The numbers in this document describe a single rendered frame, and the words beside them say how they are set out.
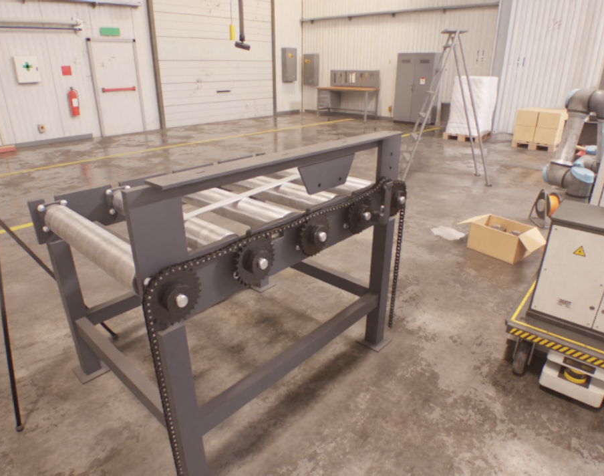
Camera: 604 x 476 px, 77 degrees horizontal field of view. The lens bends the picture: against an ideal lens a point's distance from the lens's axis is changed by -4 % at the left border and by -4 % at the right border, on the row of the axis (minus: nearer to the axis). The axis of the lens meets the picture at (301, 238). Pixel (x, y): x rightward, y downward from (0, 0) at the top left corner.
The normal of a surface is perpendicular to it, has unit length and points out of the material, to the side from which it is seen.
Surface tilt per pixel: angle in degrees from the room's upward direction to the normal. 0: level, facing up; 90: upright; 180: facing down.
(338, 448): 0
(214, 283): 90
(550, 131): 90
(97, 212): 90
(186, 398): 90
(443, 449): 0
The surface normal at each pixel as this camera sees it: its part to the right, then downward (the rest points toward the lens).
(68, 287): 0.74, 0.26
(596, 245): -0.66, 0.29
